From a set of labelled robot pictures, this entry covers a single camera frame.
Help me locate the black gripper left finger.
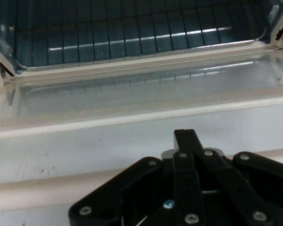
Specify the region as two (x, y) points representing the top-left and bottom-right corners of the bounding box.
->
(68, 129), (206, 226)

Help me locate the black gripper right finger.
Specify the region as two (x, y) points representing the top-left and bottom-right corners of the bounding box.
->
(183, 129), (283, 226)

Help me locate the glass oven door with handle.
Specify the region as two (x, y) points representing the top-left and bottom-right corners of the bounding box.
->
(0, 47), (283, 212)

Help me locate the white toaster oven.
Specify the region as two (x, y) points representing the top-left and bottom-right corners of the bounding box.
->
(0, 0), (283, 83)

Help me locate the wire oven rack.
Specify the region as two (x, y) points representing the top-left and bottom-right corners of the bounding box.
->
(0, 0), (270, 68)

